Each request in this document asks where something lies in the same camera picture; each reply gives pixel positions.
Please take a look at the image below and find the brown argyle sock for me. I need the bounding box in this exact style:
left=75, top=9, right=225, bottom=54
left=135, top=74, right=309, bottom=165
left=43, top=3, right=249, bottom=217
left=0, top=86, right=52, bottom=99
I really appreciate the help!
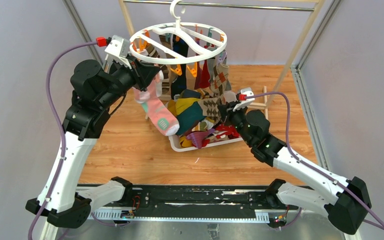
left=197, top=90, right=237, bottom=122

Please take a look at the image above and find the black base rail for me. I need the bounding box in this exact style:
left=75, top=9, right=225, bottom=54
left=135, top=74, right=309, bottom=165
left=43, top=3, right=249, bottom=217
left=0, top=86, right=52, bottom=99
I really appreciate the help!
left=89, top=184, right=298, bottom=224

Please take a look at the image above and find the teal sock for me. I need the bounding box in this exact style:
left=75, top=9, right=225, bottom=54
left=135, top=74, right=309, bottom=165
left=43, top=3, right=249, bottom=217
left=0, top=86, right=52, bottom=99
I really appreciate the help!
left=175, top=102, right=206, bottom=136

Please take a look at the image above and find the red hanging sock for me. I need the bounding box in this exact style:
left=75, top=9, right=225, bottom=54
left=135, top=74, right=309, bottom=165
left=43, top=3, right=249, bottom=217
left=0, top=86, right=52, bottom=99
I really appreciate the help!
left=199, top=60, right=210, bottom=89

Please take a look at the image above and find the wooden drying rack frame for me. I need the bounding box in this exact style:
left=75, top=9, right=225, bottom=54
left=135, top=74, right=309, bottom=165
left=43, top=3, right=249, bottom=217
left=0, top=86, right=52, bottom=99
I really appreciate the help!
left=118, top=0, right=325, bottom=120

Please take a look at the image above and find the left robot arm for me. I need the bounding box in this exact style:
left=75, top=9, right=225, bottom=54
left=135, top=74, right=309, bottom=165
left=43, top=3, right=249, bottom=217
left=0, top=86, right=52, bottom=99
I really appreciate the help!
left=25, top=59, right=160, bottom=229

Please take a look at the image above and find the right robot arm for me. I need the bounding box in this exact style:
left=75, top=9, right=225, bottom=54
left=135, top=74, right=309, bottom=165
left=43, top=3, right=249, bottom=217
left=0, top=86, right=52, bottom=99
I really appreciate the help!
left=218, top=102, right=372, bottom=235

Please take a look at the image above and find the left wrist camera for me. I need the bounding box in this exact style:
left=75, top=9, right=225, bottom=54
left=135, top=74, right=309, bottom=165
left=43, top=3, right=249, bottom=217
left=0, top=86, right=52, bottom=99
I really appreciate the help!
left=104, top=35, right=132, bottom=70

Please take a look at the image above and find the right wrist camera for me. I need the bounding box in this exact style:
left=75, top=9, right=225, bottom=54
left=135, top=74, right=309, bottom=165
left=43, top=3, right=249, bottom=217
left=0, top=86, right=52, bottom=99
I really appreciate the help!
left=232, top=87, right=255, bottom=112

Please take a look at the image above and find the white round clip hanger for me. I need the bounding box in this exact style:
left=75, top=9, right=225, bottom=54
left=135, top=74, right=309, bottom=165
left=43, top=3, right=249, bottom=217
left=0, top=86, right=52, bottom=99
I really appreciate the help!
left=129, top=0, right=228, bottom=65

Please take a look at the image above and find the white sock laundry basket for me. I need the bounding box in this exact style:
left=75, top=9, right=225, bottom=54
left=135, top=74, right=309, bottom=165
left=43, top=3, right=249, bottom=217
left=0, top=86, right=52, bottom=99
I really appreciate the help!
left=167, top=92, right=244, bottom=153

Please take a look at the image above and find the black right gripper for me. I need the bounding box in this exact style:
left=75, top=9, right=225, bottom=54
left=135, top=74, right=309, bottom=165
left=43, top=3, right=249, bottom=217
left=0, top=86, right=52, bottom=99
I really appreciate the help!
left=217, top=101, right=253, bottom=146

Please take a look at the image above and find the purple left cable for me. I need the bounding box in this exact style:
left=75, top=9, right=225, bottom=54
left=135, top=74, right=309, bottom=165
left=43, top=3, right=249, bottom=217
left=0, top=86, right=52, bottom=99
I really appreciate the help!
left=27, top=40, right=99, bottom=240

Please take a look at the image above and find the pink patterned sock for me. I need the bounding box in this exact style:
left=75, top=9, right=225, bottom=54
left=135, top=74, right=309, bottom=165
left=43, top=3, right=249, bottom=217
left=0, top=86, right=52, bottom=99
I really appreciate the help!
left=133, top=70, right=180, bottom=136

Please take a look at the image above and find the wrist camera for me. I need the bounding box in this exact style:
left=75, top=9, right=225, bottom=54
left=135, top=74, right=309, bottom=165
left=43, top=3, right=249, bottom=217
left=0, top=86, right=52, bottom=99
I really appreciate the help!
left=104, top=35, right=132, bottom=70
left=232, top=87, right=255, bottom=112

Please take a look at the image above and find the metal hanging rod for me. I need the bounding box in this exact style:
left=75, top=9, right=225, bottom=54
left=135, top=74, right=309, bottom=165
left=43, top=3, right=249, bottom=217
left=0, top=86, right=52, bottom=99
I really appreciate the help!
left=122, top=0, right=315, bottom=12

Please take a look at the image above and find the red patterned sock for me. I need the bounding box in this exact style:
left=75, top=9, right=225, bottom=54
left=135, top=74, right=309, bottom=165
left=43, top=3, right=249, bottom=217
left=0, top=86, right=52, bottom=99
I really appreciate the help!
left=215, top=124, right=240, bottom=139

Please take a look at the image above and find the hanging argyle sock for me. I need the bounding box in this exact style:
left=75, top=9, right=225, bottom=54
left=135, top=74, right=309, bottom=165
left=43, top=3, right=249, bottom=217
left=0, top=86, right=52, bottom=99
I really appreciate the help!
left=210, top=63, right=232, bottom=97

